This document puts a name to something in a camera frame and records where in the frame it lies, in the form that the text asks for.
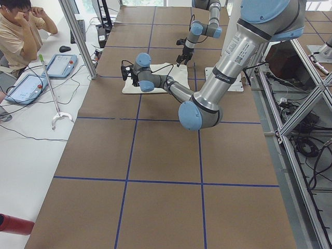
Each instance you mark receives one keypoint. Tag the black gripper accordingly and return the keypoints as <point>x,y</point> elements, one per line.
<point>134,79</point>
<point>187,51</point>

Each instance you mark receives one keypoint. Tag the white long-sleeve cat shirt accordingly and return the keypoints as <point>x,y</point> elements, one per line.
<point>160,71</point>

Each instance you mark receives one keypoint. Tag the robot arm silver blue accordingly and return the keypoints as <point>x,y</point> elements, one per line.
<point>197,28</point>
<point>259,22</point>

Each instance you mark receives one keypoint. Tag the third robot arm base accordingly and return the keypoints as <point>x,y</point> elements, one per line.
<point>321,53</point>

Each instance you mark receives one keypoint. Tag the blue teach pendant far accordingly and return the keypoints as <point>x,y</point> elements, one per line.
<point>61,65</point>

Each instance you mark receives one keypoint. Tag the blue teach pendant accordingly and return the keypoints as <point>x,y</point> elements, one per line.
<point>61,65</point>
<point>27,90</point>

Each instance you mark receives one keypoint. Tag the black computer mouse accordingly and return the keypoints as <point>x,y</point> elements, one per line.
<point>64,49</point>

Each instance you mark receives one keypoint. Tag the blue teach pendant near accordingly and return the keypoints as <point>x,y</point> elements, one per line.
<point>27,90</point>

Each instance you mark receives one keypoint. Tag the person in beige shirt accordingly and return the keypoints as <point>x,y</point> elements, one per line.
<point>20,39</point>

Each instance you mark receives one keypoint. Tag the red bottle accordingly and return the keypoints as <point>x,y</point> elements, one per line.
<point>14,225</point>

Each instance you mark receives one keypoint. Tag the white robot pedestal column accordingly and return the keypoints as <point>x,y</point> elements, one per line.
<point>234,15</point>

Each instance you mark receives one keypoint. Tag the aluminium frame post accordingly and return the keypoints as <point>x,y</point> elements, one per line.
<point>72,23</point>

